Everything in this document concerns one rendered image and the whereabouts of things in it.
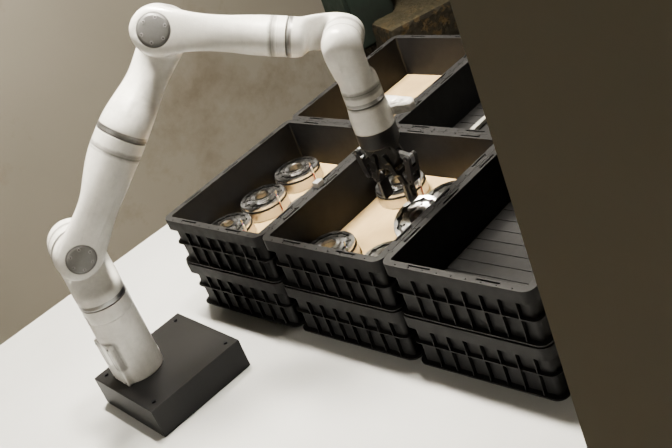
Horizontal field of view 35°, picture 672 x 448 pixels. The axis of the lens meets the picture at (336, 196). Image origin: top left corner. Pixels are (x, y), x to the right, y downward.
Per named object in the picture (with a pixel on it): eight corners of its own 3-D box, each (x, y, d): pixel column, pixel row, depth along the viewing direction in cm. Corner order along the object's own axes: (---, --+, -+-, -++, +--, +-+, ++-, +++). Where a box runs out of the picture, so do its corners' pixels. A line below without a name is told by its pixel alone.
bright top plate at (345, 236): (328, 269, 194) (327, 267, 194) (294, 258, 201) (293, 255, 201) (366, 238, 199) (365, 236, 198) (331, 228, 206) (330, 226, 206)
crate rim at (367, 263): (382, 274, 177) (377, 263, 176) (262, 249, 198) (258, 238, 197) (510, 147, 199) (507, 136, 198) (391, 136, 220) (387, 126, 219)
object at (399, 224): (427, 247, 190) (426, 245, 190) (385, 237, 197) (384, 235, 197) (453, 201, 193) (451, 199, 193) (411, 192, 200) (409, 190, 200)
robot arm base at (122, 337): (133, 389, 199) (93, 318, 191) (110, 374, 206) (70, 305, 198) (171, 359, 204) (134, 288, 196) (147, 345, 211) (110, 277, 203)
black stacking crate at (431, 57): (404, 174, 225) (388, 128, 219) (307, 163, 245) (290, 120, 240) (506, 81, 246) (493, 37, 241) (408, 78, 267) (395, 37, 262)
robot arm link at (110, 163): (102, 134, 181) (91, 119, 189) (47, 277, 185) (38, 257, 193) (152, 150, 185) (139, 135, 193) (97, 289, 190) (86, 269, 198)
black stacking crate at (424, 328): (566, 410, 166) (547, 351, 160) (418, 368, 186) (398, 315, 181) (681, 259, 188) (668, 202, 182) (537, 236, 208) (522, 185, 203)
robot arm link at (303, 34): (366, 9, 183) (286, 5, 184) (362, 28, 175) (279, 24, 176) (365, 47, 186) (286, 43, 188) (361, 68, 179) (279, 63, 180)
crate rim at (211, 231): (262, 249, 198) (257, 238, 197) (166, 228, 219) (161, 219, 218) (391, 136, 220) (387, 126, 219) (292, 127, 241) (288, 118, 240)
